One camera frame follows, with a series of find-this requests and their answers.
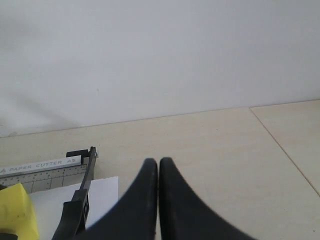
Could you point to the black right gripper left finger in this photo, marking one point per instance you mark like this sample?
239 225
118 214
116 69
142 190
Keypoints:
134 216

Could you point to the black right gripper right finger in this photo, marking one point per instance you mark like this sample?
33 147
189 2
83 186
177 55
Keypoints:
183 215

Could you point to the black cutter blade arm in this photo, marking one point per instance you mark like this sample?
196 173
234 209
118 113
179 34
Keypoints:
75 212

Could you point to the white paper sheet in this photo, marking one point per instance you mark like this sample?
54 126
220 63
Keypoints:
48 204

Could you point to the yellow foam cube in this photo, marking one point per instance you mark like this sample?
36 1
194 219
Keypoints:
17 214

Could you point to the grey paper cutter base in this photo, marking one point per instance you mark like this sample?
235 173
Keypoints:
51 174

